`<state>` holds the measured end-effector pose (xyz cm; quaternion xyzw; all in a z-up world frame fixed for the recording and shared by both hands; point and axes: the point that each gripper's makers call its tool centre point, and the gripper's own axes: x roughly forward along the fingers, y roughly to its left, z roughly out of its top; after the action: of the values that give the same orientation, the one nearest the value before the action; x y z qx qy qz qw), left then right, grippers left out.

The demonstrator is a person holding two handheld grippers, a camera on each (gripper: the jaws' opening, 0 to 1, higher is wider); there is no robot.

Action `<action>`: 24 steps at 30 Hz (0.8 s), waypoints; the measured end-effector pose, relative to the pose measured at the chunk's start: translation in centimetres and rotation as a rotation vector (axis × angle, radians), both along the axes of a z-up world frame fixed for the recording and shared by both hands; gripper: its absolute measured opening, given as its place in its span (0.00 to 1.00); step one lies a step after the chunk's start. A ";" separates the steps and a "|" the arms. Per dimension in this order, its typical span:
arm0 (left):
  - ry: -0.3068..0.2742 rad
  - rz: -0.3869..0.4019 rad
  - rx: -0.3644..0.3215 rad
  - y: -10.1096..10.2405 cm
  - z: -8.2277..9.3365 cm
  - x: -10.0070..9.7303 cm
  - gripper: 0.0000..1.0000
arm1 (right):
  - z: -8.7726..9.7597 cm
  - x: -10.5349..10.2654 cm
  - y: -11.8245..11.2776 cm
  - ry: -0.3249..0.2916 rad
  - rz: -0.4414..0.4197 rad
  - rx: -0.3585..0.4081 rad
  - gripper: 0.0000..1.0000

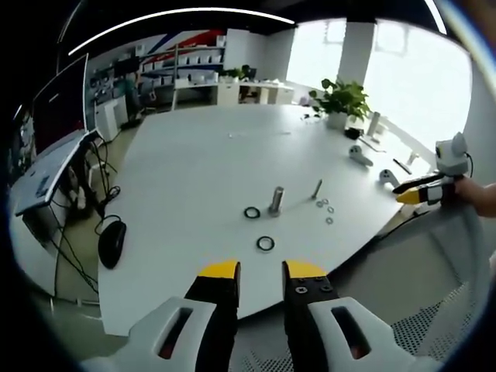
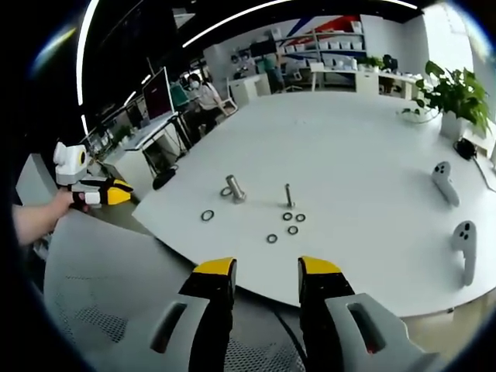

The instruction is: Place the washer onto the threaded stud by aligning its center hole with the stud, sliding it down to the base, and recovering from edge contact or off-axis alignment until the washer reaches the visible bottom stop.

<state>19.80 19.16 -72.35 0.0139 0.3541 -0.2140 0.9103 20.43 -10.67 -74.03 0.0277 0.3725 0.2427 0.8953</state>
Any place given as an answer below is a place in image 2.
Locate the shelf with white bins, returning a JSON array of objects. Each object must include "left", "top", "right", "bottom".
[{"left": 275, "top": 15, "right": 367, "bottom": 74}]

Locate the thin threaded steel stud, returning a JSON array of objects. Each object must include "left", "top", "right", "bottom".
[{"left": 279, "top": 183, "right": 298, "bottom": 208}]

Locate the white office desk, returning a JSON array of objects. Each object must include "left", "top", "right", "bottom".
[{"left": 101, "top": 111, "right": 191, "bottom": 202}]

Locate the small green plant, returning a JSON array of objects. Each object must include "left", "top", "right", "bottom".
[{"left": 356, "top": 55, "right": 385, "bottom": 73}]

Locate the thick steel stud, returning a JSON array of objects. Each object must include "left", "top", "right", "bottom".
[{"left": 224, "top": 174, "right": 248, "bottom": 205}]

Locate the long white counter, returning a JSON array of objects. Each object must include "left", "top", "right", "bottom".
[{"left": 308, "top": 61, "right": 425, "bottom": 100}]

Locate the white handheld controller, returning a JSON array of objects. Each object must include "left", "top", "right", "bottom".
[
  {"left": 450, "top": 220, "right": 478, "bottom": 288},
  {"left": 432, "top": 161, "right": 461, "bottom": 207}
]

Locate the potted green plant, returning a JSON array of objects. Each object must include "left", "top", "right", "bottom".
[{"left": 398, "top": 60, "right": 494, "bottom": 141}]

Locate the computer monitor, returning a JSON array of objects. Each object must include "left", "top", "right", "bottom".
[{"left": 141, "top": 66, "right": 175, "bottom": 122}]

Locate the white chair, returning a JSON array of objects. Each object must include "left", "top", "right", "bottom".
[{"left": 219, "top": 76, "right": 240, "bottom": 116}]

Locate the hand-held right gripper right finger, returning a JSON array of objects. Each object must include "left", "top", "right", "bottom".
[{"left": 297, "top": 255, "right": 446, "bottom": 372}]

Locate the black pouch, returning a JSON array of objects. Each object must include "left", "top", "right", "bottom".
[{"left": 152, "top": 169, "right": 177, "bottom": 191}]

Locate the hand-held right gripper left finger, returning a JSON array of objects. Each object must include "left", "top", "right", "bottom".
[{"left": 131, "top": 256, "right": 238, "bottom": 372}]

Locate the black coiled cable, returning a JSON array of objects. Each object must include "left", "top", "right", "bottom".
[{"left": 453, "top": 138, "right": 496, "bottom": 193}]

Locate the white box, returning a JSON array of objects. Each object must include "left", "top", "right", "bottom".
[{"left": 463, "top": 129, "right": 496, "bottom": 160}]

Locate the grey mesh office chair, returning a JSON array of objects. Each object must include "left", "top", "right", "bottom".
[{"left": 41, "top": 212, "right": 311, "bottom": 372}]

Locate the person's left hand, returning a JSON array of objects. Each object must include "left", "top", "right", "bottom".
[{"left": 50, "top": 189, "right": 92, "bottom": 219}]

